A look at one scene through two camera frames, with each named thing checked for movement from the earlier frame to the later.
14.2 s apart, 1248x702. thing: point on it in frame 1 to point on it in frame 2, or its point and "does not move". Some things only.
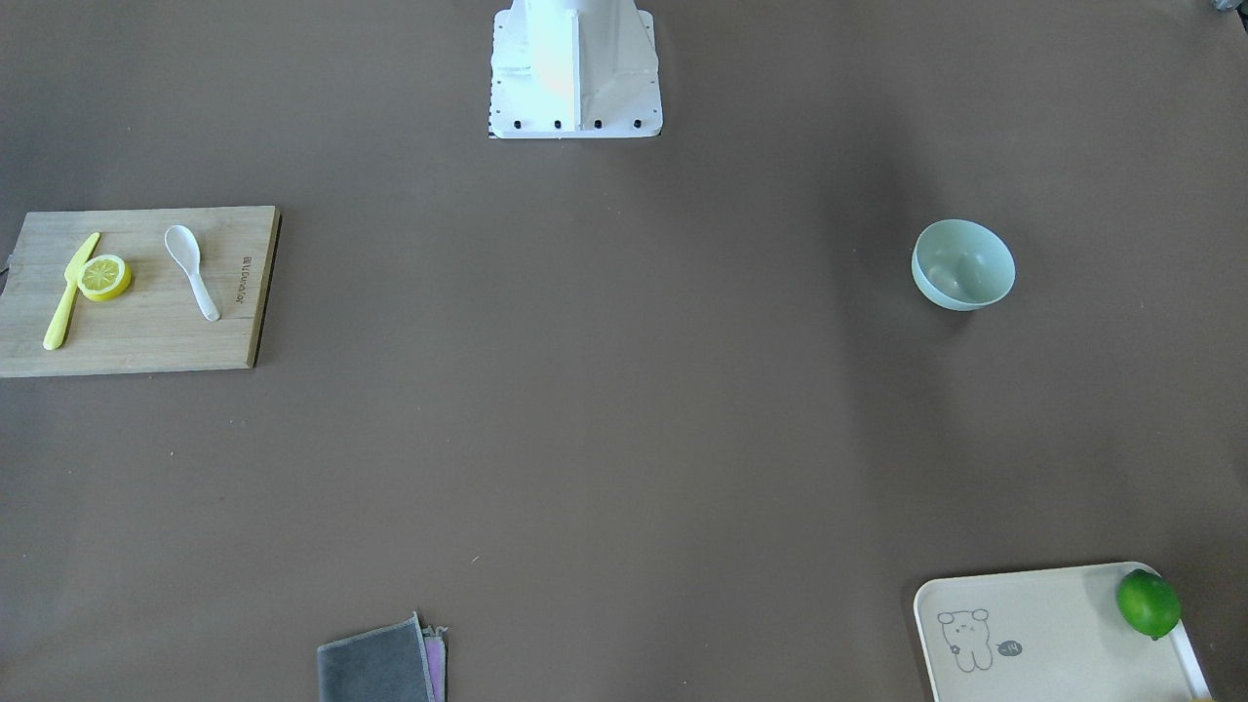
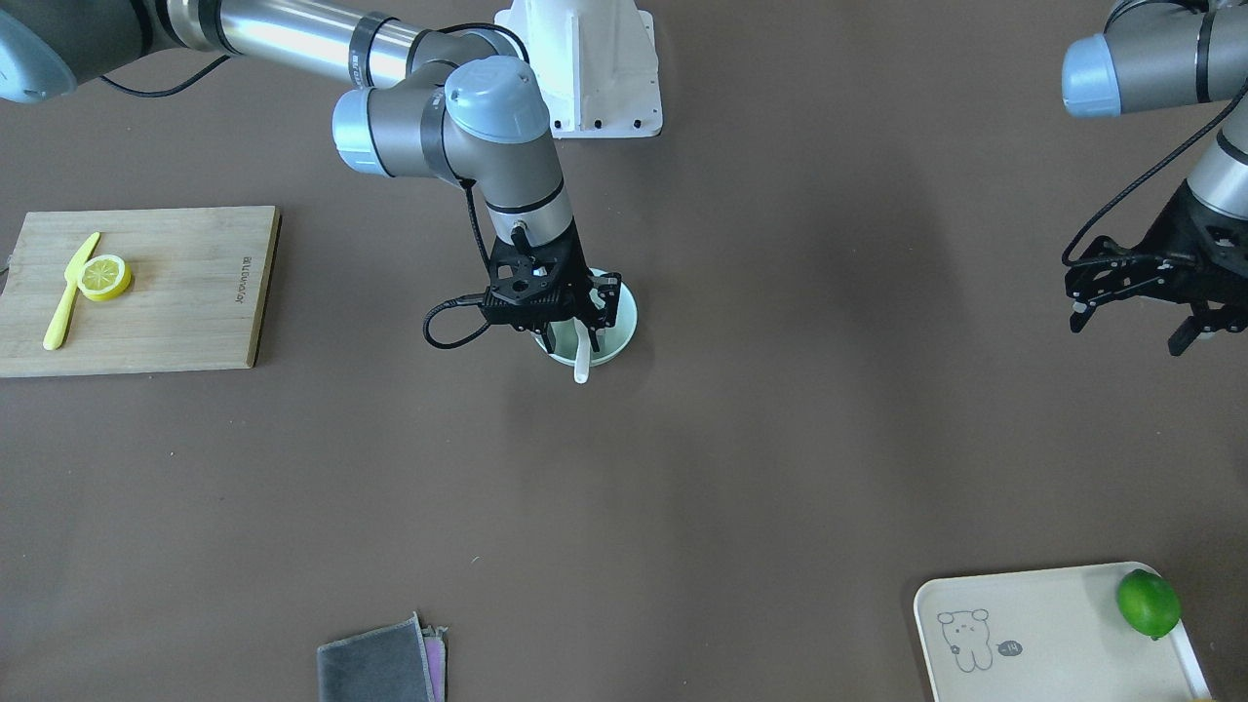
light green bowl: [961, 265] to [612, 340]
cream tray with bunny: [1048, 635] does not move
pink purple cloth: [436, 658] does not move
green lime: [1149, 603] does not move
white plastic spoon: [184, 247] to [582, 356]
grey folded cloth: [388, 664] does not move
